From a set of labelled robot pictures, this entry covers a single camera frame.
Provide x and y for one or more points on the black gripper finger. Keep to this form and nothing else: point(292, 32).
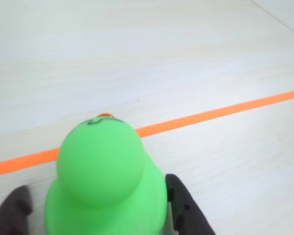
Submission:
point(186, 210)
point(12, 213)

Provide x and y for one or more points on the green rubber duck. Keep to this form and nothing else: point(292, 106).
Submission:
point(103, 176)

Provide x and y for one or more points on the orange tape strip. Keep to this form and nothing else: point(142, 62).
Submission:
point(210, 115)

